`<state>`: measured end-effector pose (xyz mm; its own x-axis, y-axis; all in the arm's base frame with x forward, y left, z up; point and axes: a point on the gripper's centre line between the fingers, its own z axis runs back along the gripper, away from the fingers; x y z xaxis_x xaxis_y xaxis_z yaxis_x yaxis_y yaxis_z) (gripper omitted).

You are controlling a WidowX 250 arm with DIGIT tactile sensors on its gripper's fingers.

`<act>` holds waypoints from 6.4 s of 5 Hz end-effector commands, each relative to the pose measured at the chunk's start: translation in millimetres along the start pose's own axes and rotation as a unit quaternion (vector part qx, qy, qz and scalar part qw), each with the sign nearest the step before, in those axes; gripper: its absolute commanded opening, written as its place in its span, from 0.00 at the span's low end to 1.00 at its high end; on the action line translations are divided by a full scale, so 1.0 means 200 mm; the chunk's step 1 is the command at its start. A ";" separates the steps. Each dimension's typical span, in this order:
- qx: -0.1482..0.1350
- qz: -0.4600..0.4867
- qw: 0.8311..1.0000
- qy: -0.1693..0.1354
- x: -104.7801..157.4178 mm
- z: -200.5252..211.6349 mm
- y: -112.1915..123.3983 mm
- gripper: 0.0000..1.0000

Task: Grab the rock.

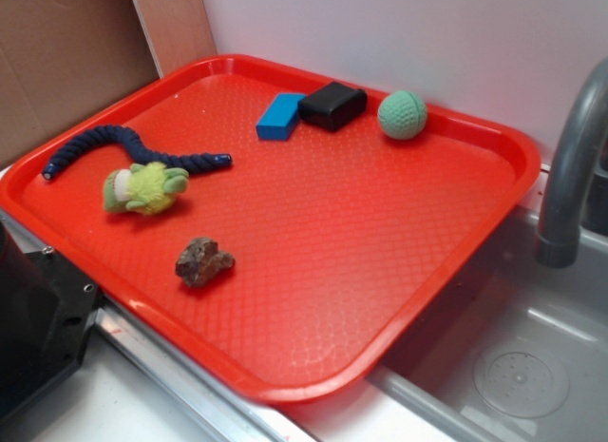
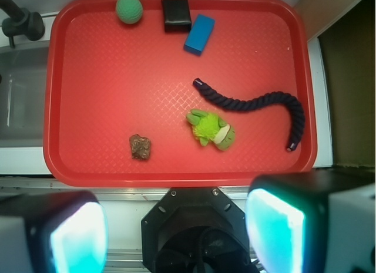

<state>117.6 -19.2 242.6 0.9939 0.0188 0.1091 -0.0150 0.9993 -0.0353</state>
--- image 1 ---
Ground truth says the brown rough rock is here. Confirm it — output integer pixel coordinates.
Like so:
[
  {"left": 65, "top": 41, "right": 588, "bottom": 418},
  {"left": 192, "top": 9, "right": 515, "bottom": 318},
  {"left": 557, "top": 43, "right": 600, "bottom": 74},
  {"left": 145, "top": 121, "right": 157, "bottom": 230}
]
[{"left": 175, "top": 237, "right": 236, "bottom": 288}]

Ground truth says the blue rectangular block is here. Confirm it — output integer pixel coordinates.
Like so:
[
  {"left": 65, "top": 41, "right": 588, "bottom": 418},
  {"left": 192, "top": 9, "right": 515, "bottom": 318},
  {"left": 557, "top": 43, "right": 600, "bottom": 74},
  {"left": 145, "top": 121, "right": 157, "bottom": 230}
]
[{"left": 256, "top": 93, "right": 305, "bottom": 141}]

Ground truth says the black rectangular box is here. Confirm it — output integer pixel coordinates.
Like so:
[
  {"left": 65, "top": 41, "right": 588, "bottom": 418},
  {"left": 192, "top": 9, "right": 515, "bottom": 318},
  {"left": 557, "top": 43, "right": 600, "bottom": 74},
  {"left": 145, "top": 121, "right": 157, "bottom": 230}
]
[{"left": 297, "top": 82, "right": 368, "bottom": 132}]

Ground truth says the green textured ball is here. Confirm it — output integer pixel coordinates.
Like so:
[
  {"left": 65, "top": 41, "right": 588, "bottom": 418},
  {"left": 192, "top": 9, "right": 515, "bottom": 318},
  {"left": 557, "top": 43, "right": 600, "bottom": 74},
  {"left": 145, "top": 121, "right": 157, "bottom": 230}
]
[{"left": 377, "top": 90, "right": 428, "bottom": 140}]

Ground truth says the green plush toy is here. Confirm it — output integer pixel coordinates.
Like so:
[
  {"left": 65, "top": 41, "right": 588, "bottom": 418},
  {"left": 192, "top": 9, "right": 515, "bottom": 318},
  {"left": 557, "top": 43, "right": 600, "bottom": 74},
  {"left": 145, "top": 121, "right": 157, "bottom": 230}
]
[{"left": 103, "top": 162, "right": 189, "bottom": 216}]

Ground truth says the grey sink faucet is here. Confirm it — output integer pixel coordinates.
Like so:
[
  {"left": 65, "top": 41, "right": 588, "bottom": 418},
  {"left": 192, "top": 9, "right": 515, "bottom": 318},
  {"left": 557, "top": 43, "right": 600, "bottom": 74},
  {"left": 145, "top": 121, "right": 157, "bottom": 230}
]
[{"left": 535, "top": 60, "right": 607, "bottom": 268}]

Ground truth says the grey toy sink basin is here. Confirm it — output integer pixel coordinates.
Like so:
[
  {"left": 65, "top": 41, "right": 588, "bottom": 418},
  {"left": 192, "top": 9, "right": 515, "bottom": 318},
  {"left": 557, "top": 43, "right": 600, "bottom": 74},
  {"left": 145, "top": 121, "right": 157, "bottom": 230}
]
[{"left": 279, "top": 208, "right": 608, "bottom": 442}]

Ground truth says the brown cardboard panel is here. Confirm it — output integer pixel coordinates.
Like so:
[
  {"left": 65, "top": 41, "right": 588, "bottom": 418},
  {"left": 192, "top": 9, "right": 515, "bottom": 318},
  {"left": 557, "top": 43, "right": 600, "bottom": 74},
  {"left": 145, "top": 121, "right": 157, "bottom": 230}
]
[{"left": 1, "top": 0, "right": 158, "bottom": 167}]

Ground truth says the navy blue rope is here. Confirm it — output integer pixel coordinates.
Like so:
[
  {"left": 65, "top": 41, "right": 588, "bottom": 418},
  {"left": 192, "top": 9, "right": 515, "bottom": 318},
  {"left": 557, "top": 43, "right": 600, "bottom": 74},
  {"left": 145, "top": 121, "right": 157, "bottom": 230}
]
[{"left": 41, "top": 124, "right": 235, "bottom": 181}]

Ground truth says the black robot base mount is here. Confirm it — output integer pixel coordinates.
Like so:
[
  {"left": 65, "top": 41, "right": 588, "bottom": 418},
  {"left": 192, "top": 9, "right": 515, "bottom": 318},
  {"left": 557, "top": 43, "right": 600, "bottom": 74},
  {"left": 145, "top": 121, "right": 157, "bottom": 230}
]
[{"left": 1, "top": 226, "right": 101, "bottom": 423}]

